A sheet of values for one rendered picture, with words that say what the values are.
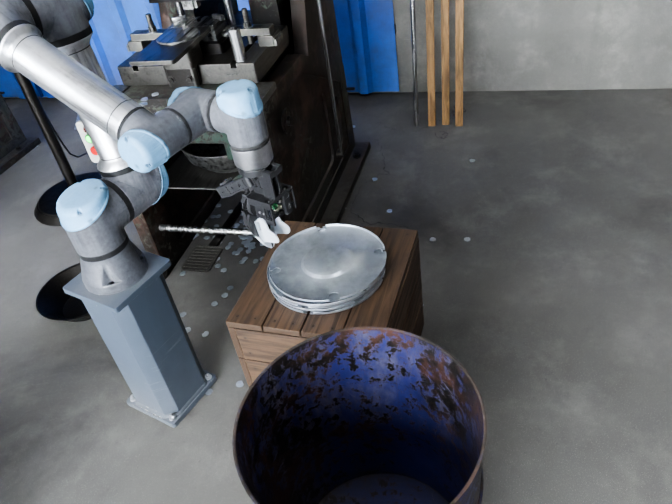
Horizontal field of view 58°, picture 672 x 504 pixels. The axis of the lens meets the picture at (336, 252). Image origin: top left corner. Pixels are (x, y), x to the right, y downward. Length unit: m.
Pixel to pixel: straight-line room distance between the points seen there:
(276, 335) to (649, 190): 1.52
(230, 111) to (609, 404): 1.16
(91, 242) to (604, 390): 1.29
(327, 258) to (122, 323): 0.51
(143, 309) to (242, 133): 0.58
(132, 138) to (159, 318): 0.61
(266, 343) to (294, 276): 0.17
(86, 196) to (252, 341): 0.49
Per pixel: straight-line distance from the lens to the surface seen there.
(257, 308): 1.47
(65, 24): 1.37
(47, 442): 1.91
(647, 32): 3.06
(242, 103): 1.10
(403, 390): 1.29
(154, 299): 1.55
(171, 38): 1.88
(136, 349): 1.59
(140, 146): 1.08
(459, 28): 2.70
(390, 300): 1.42
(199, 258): 1.99
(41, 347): 2.20
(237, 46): 1.81
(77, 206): 1.41
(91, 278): 1.50
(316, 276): 1.45
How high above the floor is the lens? 1.33
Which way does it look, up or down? 38 degrees down
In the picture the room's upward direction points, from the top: 10 degrees counter-clockwise
